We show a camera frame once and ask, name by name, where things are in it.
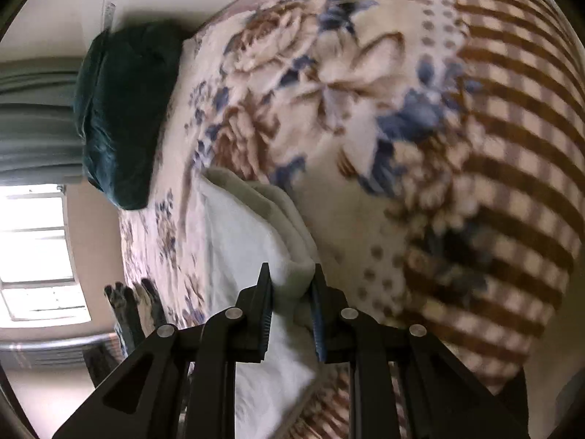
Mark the light green fleece pant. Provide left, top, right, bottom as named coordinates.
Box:
left=196, top=168, right=320, bottom=438

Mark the dark clothes hanging stack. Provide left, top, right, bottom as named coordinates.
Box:
left=103, top=278, right=167, bottom=357

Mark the bright window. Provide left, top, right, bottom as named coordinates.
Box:
left=1, top=184, right=91, bottom=328

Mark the floral fleece bed blanket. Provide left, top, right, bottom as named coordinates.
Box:
left=120, top=0, right=584, bottom=438

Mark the grey green curtain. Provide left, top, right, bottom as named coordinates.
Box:
left=0, top=57, right=82, bottom=186

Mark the dark green velvet pillow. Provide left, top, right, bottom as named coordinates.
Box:
left=73, top=21, right=188, bottom=210

